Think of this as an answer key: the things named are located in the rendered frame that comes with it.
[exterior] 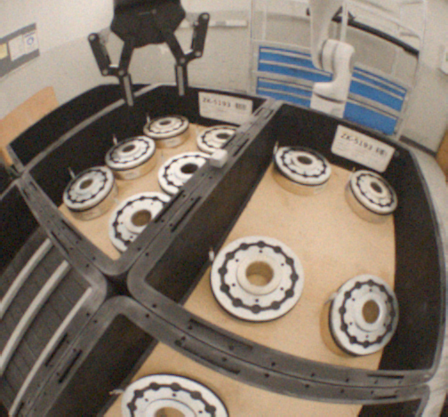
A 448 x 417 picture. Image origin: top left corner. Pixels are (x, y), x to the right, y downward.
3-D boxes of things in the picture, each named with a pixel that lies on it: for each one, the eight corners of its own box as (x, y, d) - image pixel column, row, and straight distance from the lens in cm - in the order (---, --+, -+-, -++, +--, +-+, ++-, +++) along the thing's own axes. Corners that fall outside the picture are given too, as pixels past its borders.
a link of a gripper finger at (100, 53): (100, 29, 28) (119, 66, 28) (87, 38, 29) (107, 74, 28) (94, 30, 26) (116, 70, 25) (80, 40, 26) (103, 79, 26)
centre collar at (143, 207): (142, 201, 31) (140, 197, 30) (167, 215, 28) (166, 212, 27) (118, 224, 29) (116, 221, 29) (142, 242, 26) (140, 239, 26)
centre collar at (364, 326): (358, 288, 27) (361, 286, 26) (388, 300, 29) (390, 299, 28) (346, 325, 25) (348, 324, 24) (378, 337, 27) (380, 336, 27)
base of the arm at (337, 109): (300, 141, 68) (309, 89, 62) (326, 145, 71) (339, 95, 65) (304, 157, 60) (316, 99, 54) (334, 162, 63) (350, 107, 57)
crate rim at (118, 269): (162, 90, 59) (161, 82, 58) (276, 109, 45) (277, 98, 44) (26, 185, 42) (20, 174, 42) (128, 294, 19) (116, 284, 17)
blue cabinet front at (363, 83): (332, 114, 226) (343, 62, 214) (391, 135, 248) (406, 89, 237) (332, 115, 223) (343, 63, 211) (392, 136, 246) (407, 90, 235)
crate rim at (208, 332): (276, 109, 45) (277, 99, 44) (408, 158, 48) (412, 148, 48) (128, 295, 19) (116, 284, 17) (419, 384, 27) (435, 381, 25)
